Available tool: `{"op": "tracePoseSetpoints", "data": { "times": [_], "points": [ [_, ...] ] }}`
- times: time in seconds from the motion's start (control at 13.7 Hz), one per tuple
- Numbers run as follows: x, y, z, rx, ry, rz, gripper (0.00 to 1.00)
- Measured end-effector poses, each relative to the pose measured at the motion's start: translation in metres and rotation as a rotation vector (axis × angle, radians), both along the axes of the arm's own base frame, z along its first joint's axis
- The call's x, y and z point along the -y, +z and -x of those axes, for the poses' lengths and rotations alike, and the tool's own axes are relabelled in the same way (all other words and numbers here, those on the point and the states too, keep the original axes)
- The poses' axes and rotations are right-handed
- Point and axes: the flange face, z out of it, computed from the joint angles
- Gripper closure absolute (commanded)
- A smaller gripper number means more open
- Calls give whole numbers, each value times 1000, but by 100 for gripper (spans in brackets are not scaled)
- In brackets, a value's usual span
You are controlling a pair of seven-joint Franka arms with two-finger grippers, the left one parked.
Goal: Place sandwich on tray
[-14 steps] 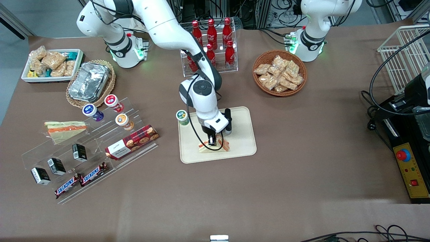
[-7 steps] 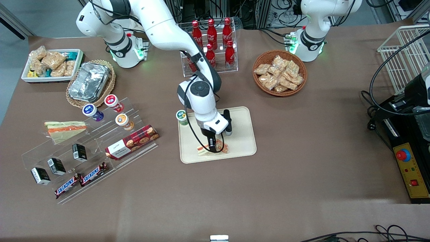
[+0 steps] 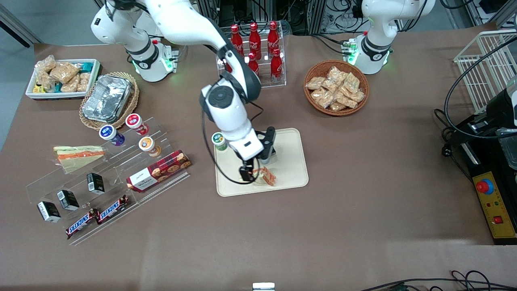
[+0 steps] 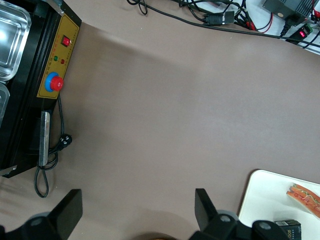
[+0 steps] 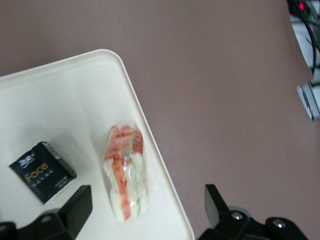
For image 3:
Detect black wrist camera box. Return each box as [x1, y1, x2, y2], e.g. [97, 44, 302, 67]
[257, 127, 278, 165]

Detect oval light wicker basket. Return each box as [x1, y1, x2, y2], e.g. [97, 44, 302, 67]
[79, 72, 140, 131]

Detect red cola bottle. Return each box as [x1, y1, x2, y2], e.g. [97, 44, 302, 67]
[267, 21, 280, 57]
[270, 48, 284, 84]
[230, 24, 244, 52]
[248, 22, 262, 57]
[247, 53, 261, 78]

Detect orange lid cup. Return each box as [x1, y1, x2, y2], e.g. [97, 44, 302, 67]
[138, 136, 162, 158]

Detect white wire basket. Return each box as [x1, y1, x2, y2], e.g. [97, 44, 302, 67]
[453, 29, 517, 115]

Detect clear acrylic stepped stand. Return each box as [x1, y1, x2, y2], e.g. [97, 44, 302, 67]
[25, 116, 191, 246]

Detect silver foil container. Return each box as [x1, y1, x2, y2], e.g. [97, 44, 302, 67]
[82, 75, 134, 124]

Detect red tartan cookie box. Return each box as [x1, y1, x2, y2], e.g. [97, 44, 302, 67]
[126, 150, 192, 193]

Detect triangle sandwich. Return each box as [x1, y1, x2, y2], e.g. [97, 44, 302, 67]
[252, 167, 278, 187]
[53, 145, 105, 174]

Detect black cable with plug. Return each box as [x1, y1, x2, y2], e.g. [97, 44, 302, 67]
[434, 108, 474, 183]

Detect clear acrylic bottle rack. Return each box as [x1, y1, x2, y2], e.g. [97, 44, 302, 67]
[213, 24, 287, 93]

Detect yellow emergency stop panel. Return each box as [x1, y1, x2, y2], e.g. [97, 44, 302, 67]
[472, 171, 517, 240]

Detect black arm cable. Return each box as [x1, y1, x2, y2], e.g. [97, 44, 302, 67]
[200, 100, 264, 185]

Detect red lid cup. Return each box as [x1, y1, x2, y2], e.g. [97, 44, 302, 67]
[125, 113, 149, 136]

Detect black looping cable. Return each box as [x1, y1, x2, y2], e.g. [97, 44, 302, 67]
[443, 36, 517, 140]

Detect black camera device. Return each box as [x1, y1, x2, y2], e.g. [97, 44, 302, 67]
[446, 75, 517, 148]

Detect black aluminium frame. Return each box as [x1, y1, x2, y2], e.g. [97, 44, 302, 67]
[196, 0, 330, 36]

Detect green lid cup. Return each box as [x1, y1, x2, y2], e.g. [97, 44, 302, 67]
[211, 132, 229, 152]

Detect small black white-label box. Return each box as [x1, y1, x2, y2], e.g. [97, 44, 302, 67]
[37, 201, 62, 224]
[57, 190, 80, 212]
[86, 173, 106, 195]

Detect beige plastic tray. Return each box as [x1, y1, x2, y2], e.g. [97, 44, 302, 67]
[213, 128, 309, 197]

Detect purple lid cup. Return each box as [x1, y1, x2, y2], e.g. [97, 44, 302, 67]
[99, 125, 126, 147]

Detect black floor cables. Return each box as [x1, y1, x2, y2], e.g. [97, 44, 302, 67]
[359, 270, 517, 291]

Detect black base box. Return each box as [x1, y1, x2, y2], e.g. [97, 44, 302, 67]
[458, 139, 517, 246]

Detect round brown wicker basket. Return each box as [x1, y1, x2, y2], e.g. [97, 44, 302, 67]
[304, 60, 370, 117]

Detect grey diagonal metal bar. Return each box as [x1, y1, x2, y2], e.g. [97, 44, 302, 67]
[0, 4, 43, 48]

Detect Snickers chocolate bar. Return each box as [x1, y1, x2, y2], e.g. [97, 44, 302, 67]
[95, 195, 130, 225]
[65, 209, 100, 240]

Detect white rectangular snack tray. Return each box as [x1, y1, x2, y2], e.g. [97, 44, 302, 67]
[25, 59, 101, 100]

